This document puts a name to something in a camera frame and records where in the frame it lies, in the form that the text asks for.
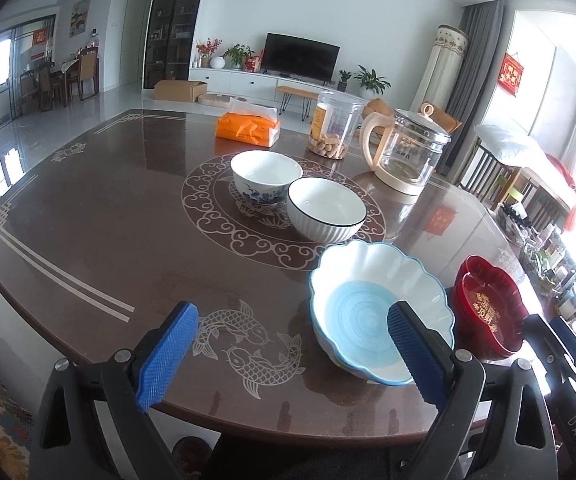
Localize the clear tray of bottles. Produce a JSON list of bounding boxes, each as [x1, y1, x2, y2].
[[493, 205, 576, 304]]

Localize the red flowers in vase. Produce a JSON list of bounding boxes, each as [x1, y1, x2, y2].
[[196, 38, 222, 67]]

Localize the cardboard box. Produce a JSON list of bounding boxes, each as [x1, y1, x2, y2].
[[154, 79, 208, 103]]

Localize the orange lounge chair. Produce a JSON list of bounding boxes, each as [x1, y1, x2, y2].
[[362, 96, 464, 137]]

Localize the white ribbed bowl black rim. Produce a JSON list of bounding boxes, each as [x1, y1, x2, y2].
[[287, 177, 367, 245]]

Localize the glass kettle cream handle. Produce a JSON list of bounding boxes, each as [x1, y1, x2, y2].
[[358, 102, 451, 196]]

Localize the white bowl blue flowers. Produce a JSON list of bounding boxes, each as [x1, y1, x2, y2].
[[230, 151, 303, 206]]

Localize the green potted plant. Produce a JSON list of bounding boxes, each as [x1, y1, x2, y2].
[[354, 65, 391, 100]]

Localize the clear plastic snack jar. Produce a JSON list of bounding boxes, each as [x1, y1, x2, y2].
[[306, 91, 366, 160]]

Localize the dark wooden railing chair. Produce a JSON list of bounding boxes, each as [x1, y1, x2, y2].
[[456, 136, 576, 231]]

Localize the white pillow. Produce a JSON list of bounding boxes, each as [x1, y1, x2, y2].
[[474, 125, 548, 167]]

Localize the grey curtain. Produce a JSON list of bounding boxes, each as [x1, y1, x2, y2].
[[440, 0, 506, 176]]

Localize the dining chair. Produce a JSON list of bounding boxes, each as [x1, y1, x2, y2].
[[66, 47, 99, 101]]

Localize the black display cabinet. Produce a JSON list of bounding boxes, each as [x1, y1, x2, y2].
[[143, 0, 200, 90]]

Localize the wooden bench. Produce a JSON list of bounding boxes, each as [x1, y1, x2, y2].
[[276, 84, 320, 122]]

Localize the orange tissue pack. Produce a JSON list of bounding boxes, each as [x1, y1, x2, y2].
[[215, 98, 280, 148]]

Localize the blue scalloped bowl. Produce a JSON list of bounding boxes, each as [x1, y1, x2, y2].
[[310, 240, 455, 386]]

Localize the covered standing air conditioner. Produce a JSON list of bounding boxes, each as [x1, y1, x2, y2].
[[410, 25, 469, 112]]

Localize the red wall decoration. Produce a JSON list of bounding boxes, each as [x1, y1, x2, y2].
[[497, 53, 523, 96]]

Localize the white tv cabinet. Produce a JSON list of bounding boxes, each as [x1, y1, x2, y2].
[[188, 68, 337, 106]]

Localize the black television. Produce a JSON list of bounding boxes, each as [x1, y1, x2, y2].
[[261, 32, 340, 82]]

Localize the red flower-shaped plate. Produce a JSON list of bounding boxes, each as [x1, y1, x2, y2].
[[450, 255, 528, 361]]

